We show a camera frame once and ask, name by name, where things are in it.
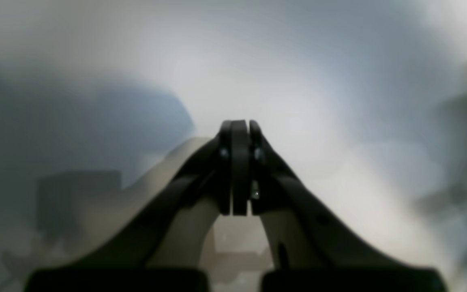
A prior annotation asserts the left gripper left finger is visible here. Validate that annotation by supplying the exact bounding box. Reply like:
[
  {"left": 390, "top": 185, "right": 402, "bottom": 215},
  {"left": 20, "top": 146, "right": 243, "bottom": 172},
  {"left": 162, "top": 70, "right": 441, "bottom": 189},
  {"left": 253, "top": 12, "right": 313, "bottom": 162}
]
[{"left": 25, "top": 120, "right": 250, "bottom": 292}]

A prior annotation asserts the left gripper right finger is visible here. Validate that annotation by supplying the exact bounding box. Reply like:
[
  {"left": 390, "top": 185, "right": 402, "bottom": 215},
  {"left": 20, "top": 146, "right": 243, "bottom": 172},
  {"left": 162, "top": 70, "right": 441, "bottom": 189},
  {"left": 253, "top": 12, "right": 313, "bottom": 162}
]
[{"left": 249, "top": 120, "right": 447, "bottom": 292}]

